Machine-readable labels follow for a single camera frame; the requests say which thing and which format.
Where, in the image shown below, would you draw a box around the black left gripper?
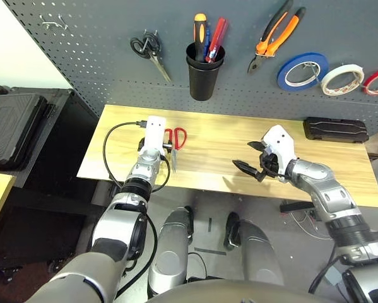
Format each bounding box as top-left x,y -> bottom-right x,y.
139,138 -> 174,154

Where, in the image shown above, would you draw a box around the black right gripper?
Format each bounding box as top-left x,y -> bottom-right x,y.
232,141 -> 286,183

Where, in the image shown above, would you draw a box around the red handled scissors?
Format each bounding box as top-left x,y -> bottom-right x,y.
163,127 -> 188,174

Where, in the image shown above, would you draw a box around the white tape roll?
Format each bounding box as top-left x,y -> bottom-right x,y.
320,64 -> 365,97

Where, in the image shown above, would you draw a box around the orange black pliers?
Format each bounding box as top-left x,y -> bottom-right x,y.
247,0 -> 307,74

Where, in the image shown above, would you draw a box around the black orange screwdriver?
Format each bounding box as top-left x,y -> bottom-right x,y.
193,13 -> 208,62

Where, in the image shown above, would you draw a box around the grey perforated metal pegboard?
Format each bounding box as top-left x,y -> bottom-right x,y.
4,0 -> 378,126

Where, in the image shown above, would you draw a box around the metal pegboard hook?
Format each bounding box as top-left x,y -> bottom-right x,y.
40,14 -> 69,32
302,62 -> 321,83

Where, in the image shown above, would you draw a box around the black table foot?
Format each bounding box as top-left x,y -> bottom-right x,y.
279,200 -> 316,213

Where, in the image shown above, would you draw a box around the black plastic cup holder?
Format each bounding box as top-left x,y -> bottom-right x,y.
185,42 -> 226,102

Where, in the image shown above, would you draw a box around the blue tape roll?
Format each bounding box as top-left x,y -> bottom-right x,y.
276,52 -> 331,93

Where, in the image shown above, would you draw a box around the small black tool case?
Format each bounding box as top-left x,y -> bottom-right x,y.
302,116 -> 370,145

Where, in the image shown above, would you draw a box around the silver right robot leg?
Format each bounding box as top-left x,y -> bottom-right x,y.
223,211 -> 284,287

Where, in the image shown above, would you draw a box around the silver robot leg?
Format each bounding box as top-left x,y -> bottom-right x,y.
223,211 -> 284,287
147,206 -> 194,297

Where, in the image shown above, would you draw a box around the long grey floor tape strip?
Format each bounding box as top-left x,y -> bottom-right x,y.
194,247 -> 227,256

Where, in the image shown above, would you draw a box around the silver left robot leg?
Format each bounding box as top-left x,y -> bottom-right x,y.
147,206 -> 194,297

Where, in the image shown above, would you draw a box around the red tape roll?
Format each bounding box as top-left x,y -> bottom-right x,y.
363,66 -> 378,97

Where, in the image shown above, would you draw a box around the grey robot torso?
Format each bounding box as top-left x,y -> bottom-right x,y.
144,279 -> 331,303

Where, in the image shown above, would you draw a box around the grey square floor patch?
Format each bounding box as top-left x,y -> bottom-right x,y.
324,264 -> 345,287

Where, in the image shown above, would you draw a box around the large black ribbed case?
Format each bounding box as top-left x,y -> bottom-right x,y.
0,93 -> 56,171

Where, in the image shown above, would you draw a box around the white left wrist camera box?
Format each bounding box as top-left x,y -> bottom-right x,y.
138,116 -> 168,158

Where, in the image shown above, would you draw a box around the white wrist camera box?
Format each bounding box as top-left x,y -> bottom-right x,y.
138,116 -> 168,158
260,124 -> 295,183

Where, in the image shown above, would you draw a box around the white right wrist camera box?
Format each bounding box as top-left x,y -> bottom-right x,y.
260,124 -> 295,183

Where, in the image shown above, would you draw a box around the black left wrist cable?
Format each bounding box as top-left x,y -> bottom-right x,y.
102,119 -> 148,190

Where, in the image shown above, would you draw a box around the white floor cables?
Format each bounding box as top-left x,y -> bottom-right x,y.
283,208 -> 334,241

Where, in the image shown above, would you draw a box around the black handled scissors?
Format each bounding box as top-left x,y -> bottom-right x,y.
130,29 -> 172,83

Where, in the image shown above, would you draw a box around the blue handled screwdriver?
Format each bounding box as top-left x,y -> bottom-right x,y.
204,27 -> 213,53

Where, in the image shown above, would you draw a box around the thin black floor cable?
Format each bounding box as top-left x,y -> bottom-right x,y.
187,252 -> 224,282

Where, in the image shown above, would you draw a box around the red handled tool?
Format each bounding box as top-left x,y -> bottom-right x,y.
206,17 -> 229,63

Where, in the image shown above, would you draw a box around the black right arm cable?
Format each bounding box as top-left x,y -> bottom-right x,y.
308,255 -> 344,295

